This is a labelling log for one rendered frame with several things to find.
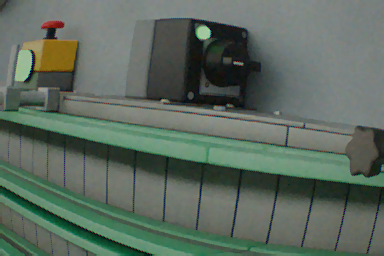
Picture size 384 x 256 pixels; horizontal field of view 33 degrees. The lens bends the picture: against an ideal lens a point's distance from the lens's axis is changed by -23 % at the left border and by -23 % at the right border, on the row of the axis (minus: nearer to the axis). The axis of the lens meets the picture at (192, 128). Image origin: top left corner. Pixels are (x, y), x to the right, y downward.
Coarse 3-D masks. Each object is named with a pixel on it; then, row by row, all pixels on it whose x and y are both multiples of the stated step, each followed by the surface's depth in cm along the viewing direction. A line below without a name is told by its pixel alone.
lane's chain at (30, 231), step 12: (0, 204) 89; (0, 216) 89; (12, 216) 86; (12, 228) 86; (24, 228) 83; (36, 228) 81; (36, 240) 81; (48, 240) 79; (60, 240) 77; (48, 252) 79; (60, 252) 77; (72, 252) 75; (84, 252) 73
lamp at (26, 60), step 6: (24, 54) 90; (30, 54) 91; (18, 60) 90; (24, 60) 90; (30, 60) 90; (18, 66) 90; (24, 66) 90; (30, 66) 90; (18, 72) 90; (24, 72) 90; (30, 72) 91; (18, 78) 91; (24, 78) 91
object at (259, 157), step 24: (24, 120) 66; (48, 120) 63; (72, 120) 64; (96, 120) 67; (120, 144) 55; (144, 144) 53; (168, 144) 52; (192, 144) 51; (216, 144) 52; (240, 144) 55; (264, 144) 56; (240, 168) 48; (264, 168) 46; (288, 168) 45; (312, 168) 43; (336, 168) 42
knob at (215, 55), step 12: (216, 48) 70; (228, 48) 70; (240, 48) 71; (204, 60) 70; (216, 60) 70; (228, 60) 69; (240, 60) 69; (252, 60) 70; (204, 72) 71; (216, 72) 70; (228, 72) 70; (240, 72) 71; (216, 84) 71; (228, 84) 71; (240, 84) 71
